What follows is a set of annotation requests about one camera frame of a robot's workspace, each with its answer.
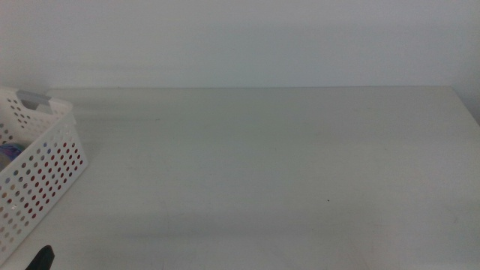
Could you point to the clear water bottle blue cap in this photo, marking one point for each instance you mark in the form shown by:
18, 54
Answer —
10, 153

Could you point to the red soda can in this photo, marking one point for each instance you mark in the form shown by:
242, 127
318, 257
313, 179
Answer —
58, 164

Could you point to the white perforated plastic basket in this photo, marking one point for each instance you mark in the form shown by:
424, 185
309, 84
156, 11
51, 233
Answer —
62, 123

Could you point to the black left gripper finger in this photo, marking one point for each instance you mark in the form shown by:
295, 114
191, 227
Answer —
42, 259

